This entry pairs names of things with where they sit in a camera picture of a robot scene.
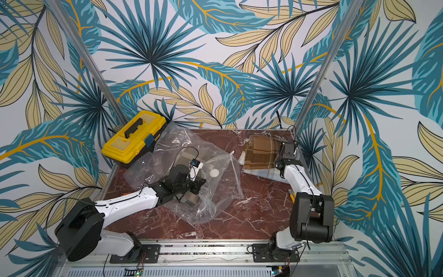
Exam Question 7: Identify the aluminium front rail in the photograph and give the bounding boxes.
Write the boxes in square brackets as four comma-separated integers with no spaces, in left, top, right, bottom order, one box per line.
[53,240,357,277]

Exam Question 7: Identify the right aluminium corner post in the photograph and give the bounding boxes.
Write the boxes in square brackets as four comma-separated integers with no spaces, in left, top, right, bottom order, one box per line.
[294,0,363,133]

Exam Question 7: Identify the white vacuum valve cap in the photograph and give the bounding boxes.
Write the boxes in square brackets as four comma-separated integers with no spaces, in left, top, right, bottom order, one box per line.
[210,169,220,178]

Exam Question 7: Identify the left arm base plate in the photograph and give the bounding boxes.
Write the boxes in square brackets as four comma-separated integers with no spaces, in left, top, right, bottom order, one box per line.
[110,244,160,264]

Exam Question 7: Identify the yellow black toolbox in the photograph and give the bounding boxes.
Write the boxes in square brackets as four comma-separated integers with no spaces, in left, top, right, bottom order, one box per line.
[102,111,167,169]

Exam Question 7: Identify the dark brown plaid blanket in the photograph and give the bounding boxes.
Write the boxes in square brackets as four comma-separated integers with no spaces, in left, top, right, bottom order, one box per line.
[243,135,282,170]

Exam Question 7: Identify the aluminium corner post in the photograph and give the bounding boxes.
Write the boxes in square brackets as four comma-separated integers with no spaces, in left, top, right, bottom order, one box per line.
[294,0,363,133]
[46,0,129,125]

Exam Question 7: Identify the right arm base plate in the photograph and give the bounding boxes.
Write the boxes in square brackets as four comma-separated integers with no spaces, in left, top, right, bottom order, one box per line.
[247,243,300,263]

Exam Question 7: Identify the olive tan plaid blanket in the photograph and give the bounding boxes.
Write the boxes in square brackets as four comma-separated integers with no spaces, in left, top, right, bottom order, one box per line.
[182,191,200,207]

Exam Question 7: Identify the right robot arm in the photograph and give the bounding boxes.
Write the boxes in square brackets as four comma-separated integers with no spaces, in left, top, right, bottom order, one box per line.
[268,154,335,259]

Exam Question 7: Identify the clear plastic vacuum bag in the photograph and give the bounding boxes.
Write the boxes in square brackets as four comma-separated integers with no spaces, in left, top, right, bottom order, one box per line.
[123,123,244,225]

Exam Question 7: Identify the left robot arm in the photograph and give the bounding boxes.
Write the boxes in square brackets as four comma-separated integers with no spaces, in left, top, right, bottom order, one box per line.
[55,163,206,263]

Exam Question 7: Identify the left aluminium corner post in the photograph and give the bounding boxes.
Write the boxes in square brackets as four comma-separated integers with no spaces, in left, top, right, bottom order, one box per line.
[46,0,129,125]

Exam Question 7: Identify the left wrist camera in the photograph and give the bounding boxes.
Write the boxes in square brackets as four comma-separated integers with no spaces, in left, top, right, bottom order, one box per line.
[189,158,203,181]

